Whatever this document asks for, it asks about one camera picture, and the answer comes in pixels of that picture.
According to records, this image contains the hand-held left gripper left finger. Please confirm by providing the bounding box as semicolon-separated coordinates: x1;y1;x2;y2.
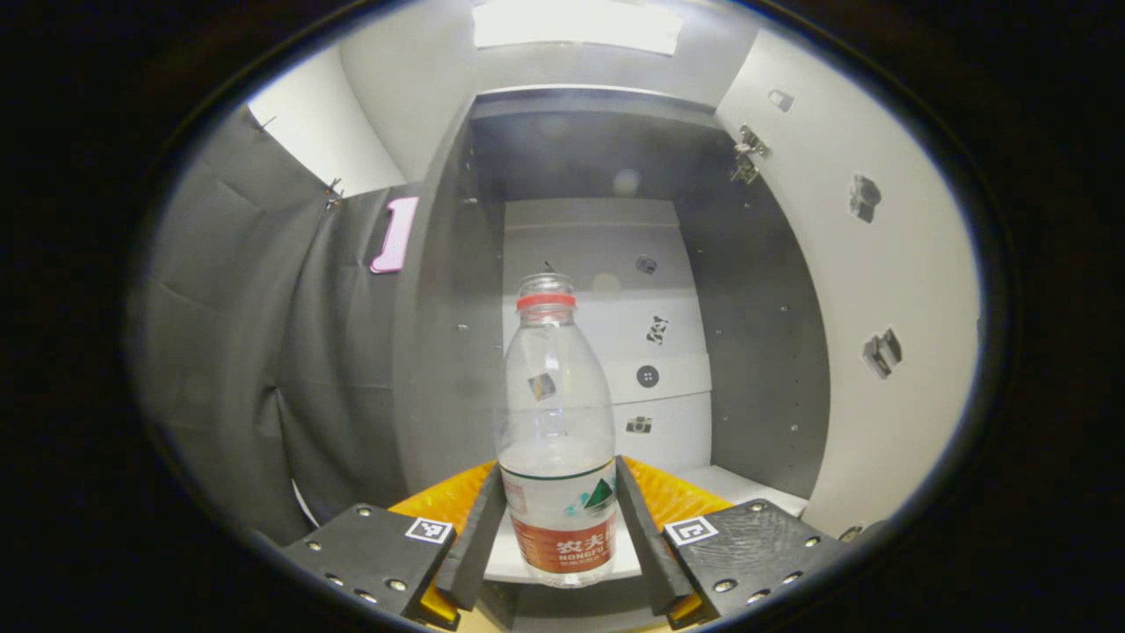
281;457;509;630

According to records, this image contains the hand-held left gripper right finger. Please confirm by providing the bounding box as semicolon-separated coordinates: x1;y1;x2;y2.
613;455;849;630

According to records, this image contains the clear plastic bottle red label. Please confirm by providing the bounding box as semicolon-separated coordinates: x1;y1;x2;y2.
495;273;619;588

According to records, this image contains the dark grey cabinet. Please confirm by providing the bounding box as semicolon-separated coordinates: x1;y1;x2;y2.
394;85;833;630

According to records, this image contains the white cabinet door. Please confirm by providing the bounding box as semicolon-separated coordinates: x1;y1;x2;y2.
714;26;982;539

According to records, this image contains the metal cabinet door hinge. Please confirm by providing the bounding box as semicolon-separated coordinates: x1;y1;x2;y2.
729;125;772;186

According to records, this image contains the black backdrop cloth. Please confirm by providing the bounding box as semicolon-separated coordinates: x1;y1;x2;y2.
141;105;425;548

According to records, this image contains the ceiling light panel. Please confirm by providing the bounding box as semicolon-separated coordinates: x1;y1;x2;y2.
473;0;685;56

